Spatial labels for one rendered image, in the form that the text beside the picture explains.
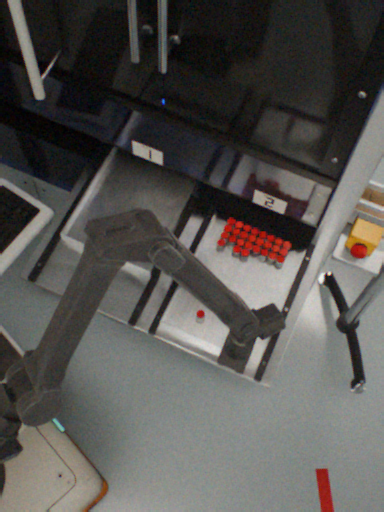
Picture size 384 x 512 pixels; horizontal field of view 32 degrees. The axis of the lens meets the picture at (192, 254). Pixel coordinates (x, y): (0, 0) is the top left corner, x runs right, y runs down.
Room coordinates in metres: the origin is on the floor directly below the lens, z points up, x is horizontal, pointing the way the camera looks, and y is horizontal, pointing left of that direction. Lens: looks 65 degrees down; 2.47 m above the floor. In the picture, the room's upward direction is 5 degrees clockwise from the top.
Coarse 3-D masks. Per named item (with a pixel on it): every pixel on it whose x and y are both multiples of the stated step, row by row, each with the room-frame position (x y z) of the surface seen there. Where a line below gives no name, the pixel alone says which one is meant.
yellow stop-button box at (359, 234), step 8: (360, 216) 0.81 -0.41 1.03; (368, 216) 0.81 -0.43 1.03; (352, 224) 0.82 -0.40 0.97; (360, 224) 0.78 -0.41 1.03; (368, 224) 0.79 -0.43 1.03; (376, 224) 0.79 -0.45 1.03; (352, 232) 0.76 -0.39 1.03; (360, 232) 0.76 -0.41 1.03; (368, 232) 0.76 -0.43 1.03; (376, 232) 0.77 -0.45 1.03; (352, 240) 0.75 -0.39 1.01; (360, 240) 0.75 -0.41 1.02; (368, 240) 0.74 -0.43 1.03; (376, 240) 0.74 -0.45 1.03; (368, 248) 0.74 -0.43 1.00; (368, 256) 0.73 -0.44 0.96
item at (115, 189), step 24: (120, 168) 0.98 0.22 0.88; (144, 168) 0.98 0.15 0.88; (168, 168) 0.99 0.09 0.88; (96, 192) 0.89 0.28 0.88; (120, 192) 0.90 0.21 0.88; (144, 192) 0.91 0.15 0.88; (168, 192) 0.91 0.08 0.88; (192, 192) 0.91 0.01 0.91; (72, 216) 0.80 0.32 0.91; (96, 216) 0.82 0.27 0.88; (168, 216) 0.84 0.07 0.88; (72, 240) 0.73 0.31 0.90; (144, 264) 0.69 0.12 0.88
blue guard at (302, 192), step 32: (0, 64) 1.08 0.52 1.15; (0, 96) 1.09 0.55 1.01; (32, 96) 1.06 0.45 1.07; (64, 96) 1.02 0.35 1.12; (96, 96) 0.99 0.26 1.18; (96, 128) 1.00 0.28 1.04; (128, 128) 0.96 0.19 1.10; (160, 128) 0.93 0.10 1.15; (192, 160) 0.91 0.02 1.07; (224, 160) 0.88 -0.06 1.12; (256, 160) 0.85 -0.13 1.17; (288, 192) 0.82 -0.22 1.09; (320, 192) 0.80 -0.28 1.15
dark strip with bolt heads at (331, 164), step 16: (368, 48) 0.81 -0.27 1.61; (368, 64) 0.80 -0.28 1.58; (368, 80) 0.80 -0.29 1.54; (352, 96) 0.81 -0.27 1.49; (368, 96) 0.80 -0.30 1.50; (352, 112) 0.80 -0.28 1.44; (336, 128) 0.81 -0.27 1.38; (352, 128) 0.80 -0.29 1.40; (336, 144) 0.80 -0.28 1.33; (352, 144) 0.79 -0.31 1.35; (336, 160) 0.80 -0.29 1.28; (336, 176) 0.79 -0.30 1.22
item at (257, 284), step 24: (216, 240) 0.78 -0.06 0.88; (216, 264) 0.71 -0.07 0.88; (240, 264) 0.72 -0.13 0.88; (264, 264) 0.72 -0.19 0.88; (288, 264) 0.73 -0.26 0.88; (240, 288) 0.65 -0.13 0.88; (264, 288) 0.65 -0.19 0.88; (288, 288) 0.65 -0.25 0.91; (168, 312) 0.57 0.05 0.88; (192, 312) 0.57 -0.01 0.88; (192, 336) 0.50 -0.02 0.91; (216, 336) 0.51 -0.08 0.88
